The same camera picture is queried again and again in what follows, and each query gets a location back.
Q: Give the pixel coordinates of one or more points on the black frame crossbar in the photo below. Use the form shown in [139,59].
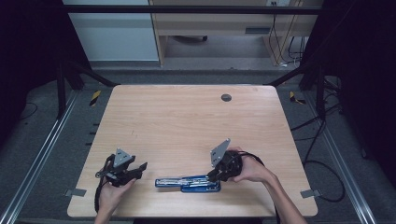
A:
[186,9]

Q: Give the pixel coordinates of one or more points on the black curtain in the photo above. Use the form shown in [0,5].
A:
[364,62]
[28,46]

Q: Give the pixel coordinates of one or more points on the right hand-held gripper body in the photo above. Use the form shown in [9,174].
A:
[230,163]

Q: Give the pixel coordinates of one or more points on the white cabinet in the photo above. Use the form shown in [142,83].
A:
[115,37]

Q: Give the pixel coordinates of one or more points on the person's right hand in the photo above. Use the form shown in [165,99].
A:
[253,171]

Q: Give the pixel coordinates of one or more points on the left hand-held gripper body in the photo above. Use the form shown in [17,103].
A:
[121,158]

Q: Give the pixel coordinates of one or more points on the black frame strut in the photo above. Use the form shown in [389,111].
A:
[320,93]
[61,93]

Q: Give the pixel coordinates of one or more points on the person's left hand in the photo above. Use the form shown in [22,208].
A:
[110,194]

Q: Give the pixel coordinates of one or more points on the grey round table grommet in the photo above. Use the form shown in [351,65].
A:
[226,97]

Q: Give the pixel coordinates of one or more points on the grey table edge bracket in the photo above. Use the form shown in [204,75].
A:
[310,193]
[75,192]

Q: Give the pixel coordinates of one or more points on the aluminium floor rail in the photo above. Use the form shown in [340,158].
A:
[37,161]
[342,168]

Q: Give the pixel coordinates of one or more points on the light wooden desk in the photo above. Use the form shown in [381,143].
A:
[218,23]

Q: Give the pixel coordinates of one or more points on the blue stapler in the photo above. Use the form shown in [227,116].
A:
[199,184]

